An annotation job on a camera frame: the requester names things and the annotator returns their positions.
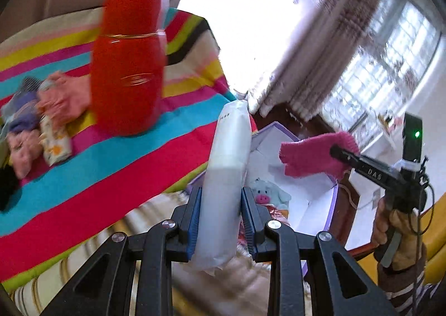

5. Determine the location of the red thermos flask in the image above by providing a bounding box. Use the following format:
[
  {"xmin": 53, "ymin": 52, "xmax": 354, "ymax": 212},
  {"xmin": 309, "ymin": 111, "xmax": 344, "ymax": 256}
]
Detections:
[{"xmin": 91, "ymin": 0, "xmax": 169, "ymax": 136}]

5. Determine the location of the white purple cardboard box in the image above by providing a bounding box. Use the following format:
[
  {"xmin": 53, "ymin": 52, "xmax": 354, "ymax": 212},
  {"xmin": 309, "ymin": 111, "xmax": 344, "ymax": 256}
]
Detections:
[{"xmin": 187, "ymin": 121, "xmax": 340, "ymax": 277}]

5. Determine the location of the pig plush toy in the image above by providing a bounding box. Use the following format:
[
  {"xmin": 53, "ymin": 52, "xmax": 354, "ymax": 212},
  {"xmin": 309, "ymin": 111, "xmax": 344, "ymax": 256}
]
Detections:
[{"xmin": 249, "ymin": 179, "xmax": 292, "ymax": 210}]

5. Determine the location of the pink knitted glove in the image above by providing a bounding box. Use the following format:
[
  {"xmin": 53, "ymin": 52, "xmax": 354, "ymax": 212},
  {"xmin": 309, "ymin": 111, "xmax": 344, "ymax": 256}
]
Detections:
[{"xmin": 7, "ymin": 129, "xmax": 43, "ymax": 179}]

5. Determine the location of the salmon pink knitted garment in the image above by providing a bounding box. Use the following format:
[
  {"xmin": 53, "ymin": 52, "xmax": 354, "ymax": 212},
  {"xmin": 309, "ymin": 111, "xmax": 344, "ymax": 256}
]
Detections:
[{"xmin": 36, "ymin": 71, "xmax": 91, "ymax": 129}]

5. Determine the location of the colourful striped tablecloth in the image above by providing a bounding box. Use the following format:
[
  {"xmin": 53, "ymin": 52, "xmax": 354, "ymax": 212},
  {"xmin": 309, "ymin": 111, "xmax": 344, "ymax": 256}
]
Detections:
[{"xmin": 1, "ymin": 9, "xmax": 233, "ymax": 291}]

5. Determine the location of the right hand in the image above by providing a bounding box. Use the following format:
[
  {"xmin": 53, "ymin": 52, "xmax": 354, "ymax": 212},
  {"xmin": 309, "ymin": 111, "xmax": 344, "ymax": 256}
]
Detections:
[{"xmin": 370, "ymin": 198, "xmax": 423, "ymax": 271}]

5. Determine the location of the purple knitted glove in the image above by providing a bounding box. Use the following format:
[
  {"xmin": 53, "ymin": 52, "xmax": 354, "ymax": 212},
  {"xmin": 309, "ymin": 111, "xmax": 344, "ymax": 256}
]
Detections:
[{"xmin": 1, "ymin": 77, "xmax": 42, "ymax": 133}]

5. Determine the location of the magenta fuzzy sock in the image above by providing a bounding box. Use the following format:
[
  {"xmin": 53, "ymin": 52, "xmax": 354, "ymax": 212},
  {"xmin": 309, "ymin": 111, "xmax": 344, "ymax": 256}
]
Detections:
[{"xmin": 279, "ymin": 131, "xmax": 359, "ymax": 180}]

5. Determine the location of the striped sleeve forearm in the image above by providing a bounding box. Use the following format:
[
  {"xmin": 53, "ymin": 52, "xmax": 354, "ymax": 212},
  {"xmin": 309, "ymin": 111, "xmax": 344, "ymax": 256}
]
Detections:
[{"xmin": 377, "ymin": 245, "xmax": 446, "ymax": 316}]

